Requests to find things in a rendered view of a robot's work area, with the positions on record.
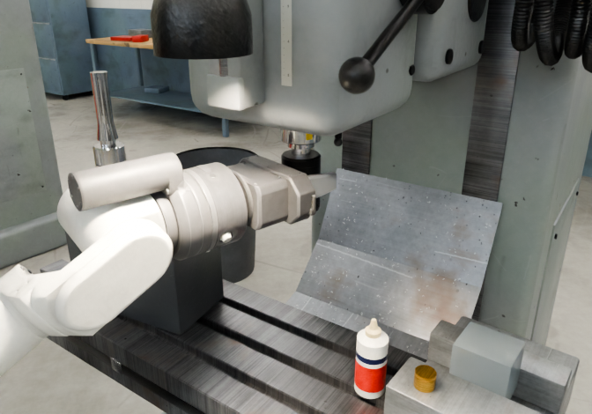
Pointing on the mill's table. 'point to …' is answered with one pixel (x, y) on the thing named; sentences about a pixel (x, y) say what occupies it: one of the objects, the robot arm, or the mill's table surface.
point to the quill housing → (322, 51)
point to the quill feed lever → (364, 78)
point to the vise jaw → (444, 395)
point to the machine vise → (567, 366)
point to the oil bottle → (371, 361)
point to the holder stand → (176, 292)
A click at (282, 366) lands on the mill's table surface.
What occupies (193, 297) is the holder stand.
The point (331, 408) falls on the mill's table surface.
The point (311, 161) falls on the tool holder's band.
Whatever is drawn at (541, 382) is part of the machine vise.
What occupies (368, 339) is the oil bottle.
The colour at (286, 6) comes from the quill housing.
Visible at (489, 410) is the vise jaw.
